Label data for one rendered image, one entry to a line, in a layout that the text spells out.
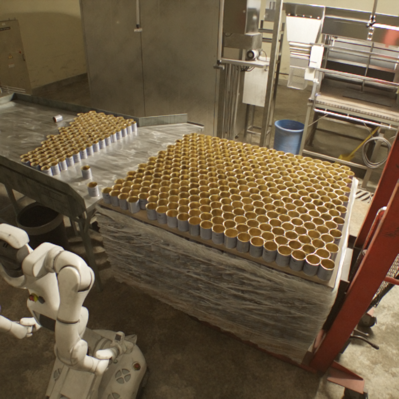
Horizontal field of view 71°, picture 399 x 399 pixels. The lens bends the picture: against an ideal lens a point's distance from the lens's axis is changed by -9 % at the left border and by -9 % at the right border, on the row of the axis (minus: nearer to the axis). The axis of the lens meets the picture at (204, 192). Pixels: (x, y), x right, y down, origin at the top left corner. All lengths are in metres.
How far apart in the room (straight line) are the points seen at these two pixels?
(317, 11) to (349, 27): 0.43
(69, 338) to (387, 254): 1.38
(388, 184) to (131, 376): 1.90
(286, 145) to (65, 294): 3.94
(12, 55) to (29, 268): 7.64
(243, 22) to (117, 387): 3.55
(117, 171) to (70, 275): 1.35
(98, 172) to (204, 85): 2.43
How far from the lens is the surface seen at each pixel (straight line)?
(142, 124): 3.07
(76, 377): 2.00
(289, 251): 1.52
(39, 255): 1.15
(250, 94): 4.43
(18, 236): 1.13
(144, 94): 4.98
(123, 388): 2.03
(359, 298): 1.81
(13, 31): 8.57
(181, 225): 1.63
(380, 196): 2.06
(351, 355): 2.74
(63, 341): 1.20
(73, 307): 1.14
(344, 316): 1.94
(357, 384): 2.41
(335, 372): 2.39
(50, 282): 1.33
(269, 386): 2.44
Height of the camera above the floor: 2.21
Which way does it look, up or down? 34 degrees down
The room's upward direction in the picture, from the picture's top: 2 degrees clockwise
